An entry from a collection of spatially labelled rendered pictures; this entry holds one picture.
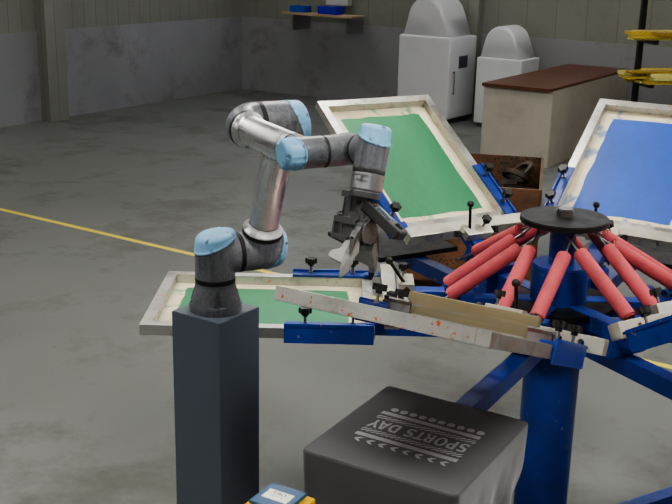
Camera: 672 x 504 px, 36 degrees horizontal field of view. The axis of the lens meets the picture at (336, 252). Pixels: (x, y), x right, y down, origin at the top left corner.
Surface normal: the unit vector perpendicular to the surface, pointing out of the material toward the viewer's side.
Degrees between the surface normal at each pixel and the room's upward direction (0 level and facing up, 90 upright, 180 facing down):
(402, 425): 0
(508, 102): 90
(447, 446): 0
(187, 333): 90
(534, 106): 90
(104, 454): 0
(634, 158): 32
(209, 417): 90
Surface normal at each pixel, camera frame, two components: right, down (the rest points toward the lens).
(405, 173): 0.28, -0.67
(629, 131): -0.26, -0.69
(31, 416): 0.02, -0.96
